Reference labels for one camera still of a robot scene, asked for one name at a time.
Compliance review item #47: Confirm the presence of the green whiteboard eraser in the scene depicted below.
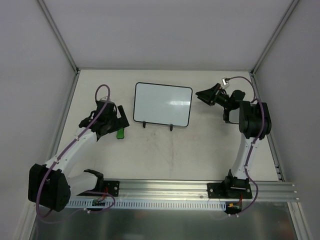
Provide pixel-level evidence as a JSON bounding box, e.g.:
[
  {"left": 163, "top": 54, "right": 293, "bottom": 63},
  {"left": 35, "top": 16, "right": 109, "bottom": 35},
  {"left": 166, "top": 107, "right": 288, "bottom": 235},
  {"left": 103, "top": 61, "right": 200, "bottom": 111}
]
[{"left": 116, "top": 128, "right": 125, "bottom": 140}]

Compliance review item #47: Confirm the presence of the white whiteboard black frame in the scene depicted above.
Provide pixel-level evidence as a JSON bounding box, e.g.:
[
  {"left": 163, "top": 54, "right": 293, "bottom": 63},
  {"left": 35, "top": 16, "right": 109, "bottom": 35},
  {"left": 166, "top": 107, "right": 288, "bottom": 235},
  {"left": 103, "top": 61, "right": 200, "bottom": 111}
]
[{"left": 133, "top": 82, "right": 193, "bottom": 128}]

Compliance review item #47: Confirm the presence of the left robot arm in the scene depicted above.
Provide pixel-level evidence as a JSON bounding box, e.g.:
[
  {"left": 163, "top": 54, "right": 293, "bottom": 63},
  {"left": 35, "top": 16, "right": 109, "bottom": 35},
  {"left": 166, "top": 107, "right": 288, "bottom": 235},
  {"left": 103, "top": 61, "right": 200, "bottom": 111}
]
[{"left": 27, "top": 99, "right": 130, "bottom": 212}]

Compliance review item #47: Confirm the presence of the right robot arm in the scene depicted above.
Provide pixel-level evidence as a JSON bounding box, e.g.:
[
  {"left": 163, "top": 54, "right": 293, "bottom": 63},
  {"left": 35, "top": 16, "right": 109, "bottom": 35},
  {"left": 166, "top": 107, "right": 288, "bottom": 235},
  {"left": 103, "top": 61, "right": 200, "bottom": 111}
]
[{"left": 195, "top": 83, "right": 272, "bottom": 199}]

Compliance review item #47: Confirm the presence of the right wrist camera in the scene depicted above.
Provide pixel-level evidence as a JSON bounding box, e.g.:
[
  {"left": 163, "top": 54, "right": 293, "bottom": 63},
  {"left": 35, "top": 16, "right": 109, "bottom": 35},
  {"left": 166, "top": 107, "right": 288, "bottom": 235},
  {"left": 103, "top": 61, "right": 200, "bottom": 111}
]
[{"left": 221, "top": 77, "right": 231, "bottom": 89}]

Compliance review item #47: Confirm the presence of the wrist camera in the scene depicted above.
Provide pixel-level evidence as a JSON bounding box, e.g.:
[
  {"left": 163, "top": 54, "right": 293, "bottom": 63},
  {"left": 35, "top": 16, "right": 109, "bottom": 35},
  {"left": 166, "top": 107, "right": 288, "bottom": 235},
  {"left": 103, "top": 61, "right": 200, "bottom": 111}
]
[
  {"left": 99, "top": 96, "right": 110, "bottom": 102},
  {"left": 221, "top": 77, "right": 231, "bottom": 89}
]

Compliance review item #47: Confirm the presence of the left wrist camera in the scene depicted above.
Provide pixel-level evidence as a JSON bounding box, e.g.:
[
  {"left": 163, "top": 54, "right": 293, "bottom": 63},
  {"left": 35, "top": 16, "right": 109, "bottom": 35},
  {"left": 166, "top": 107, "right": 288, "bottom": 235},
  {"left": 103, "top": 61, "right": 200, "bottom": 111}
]
[{"left": 99, "top": 96, "right": 110, "bottom": 102}]

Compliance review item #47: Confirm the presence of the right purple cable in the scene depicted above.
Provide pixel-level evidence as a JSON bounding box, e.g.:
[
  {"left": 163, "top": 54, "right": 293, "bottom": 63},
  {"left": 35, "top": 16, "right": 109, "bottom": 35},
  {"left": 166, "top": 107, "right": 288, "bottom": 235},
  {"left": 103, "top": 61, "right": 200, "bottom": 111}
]
[{"left": 224, "top": 75, "right": 267, "bottom": 218}]

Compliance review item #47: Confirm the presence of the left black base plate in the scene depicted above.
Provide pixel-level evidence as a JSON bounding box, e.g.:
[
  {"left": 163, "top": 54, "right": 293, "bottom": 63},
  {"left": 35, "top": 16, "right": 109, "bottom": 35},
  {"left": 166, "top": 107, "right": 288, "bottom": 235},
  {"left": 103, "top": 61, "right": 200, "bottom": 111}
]
[{"left": 102, "top": 180, "right": 120, "bottom": 197}]

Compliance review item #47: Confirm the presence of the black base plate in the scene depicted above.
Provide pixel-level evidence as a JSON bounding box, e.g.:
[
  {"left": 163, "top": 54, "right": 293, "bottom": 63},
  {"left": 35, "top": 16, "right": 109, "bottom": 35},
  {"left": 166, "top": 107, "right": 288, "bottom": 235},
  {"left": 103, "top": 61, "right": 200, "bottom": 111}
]
[
  {"left": 102, "top": 180, "right": 120, "bottom": 197},
  {"left": 207, "top": 182, "right": 253, "bottom": 199}
]

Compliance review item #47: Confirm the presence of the aluminium mounting rail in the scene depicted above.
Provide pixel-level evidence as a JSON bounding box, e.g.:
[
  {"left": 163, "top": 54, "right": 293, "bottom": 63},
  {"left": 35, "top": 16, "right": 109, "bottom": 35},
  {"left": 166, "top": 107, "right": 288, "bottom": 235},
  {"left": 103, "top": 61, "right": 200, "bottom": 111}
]
[{"left": 118, "top": 179, "right": 300, "bottom": 202}]

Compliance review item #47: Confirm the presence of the white slotted cable duct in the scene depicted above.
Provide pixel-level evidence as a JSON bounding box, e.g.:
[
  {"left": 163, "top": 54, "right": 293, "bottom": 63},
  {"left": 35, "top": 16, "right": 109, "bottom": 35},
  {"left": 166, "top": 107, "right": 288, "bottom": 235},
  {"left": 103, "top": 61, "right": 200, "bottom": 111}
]
[{"left": 66, "top": 198, "right": 227, "bottom": 211}]

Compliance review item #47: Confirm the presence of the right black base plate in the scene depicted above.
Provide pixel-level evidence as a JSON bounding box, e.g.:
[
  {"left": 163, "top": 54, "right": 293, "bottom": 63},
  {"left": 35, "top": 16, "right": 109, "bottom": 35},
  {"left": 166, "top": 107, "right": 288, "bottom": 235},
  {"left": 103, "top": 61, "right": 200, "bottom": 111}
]
[{"left": 207, "top": 182, "right": 253, "bottom": 199}]

